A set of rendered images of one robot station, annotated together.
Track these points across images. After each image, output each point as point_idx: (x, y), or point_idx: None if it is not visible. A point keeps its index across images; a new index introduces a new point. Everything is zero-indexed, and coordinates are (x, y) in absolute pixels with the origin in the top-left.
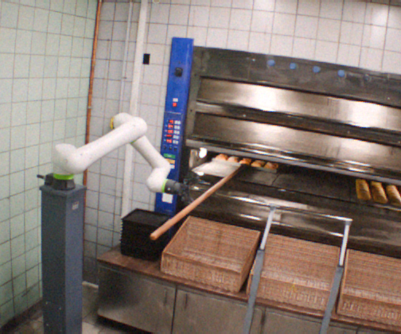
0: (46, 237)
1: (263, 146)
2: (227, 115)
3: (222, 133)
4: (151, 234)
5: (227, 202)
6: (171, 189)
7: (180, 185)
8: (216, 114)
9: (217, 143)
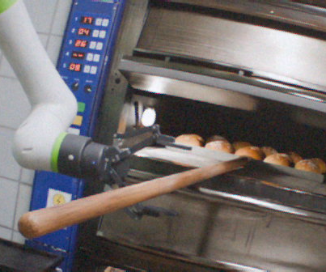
0: None
1: (320, 87)
2: (228, 10)
3: (213, 51)
4: (23, 216)
5: (215, 235)
6: (77, 159)
7: (102, 150)
8: (202, 5)
9: None
